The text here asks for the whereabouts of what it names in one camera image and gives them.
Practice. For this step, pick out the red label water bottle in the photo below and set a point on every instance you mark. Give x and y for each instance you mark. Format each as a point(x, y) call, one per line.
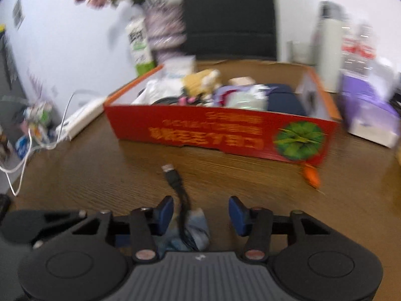
point(351, 47)
point(368, 48)

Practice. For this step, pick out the purple patterned vase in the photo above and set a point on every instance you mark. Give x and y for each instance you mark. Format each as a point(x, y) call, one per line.
point(164, 31)

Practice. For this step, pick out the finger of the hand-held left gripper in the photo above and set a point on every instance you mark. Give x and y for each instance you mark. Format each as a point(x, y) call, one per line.
point(22, 223)

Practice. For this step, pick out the clear glass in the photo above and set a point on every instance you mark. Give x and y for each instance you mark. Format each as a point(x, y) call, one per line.
point(299, 52)

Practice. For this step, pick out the pale green crumpled wrapper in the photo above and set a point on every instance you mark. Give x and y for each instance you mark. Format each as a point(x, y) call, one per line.
point(247, 97)

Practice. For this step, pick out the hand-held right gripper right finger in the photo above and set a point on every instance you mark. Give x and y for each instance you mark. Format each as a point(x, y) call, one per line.
point(236, 216)

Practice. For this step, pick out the purple tissue pack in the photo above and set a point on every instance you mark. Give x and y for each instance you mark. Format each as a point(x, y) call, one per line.
point(366, 109)

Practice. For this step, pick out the green white milk carton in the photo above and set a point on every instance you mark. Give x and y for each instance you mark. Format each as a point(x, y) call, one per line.
point(140, 47)

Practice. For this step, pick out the wall poster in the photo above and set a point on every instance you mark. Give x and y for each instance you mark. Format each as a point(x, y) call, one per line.
point(17, 12)

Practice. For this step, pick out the yellow plush toy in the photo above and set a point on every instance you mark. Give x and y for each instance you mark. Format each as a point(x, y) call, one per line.
point(200, 81)

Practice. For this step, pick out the black paper bag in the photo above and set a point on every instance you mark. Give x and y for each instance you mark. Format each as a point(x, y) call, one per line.
point(228, 15)

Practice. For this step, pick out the small white box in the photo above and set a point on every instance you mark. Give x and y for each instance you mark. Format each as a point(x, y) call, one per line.
point(179, 67)

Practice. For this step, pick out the navy blue pouch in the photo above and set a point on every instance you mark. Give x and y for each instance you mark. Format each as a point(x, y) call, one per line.
point(283, 98)

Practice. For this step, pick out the orange carrot toy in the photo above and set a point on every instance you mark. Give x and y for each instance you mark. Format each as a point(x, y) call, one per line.
point(311, 175)

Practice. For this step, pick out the white power strip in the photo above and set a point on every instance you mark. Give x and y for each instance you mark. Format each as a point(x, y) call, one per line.
point(82, 117)

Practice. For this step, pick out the wooden desktop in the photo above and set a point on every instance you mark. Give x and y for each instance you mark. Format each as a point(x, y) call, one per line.
point(94, 175)

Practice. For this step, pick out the blue plastic wrapper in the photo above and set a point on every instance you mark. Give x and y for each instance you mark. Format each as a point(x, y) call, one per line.
point(195, 225)

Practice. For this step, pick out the clear bag of trinkets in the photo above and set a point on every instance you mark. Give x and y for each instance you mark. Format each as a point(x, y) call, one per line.
point(37, 117)

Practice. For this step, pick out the white thermos bottle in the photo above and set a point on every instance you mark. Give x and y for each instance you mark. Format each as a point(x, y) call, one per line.
point(325, 50)

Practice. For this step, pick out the red cardboard box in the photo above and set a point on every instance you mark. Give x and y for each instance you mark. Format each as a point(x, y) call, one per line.
point(203, 128)

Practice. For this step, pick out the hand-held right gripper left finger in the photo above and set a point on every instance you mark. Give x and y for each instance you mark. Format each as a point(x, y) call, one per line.
point(164, 214)

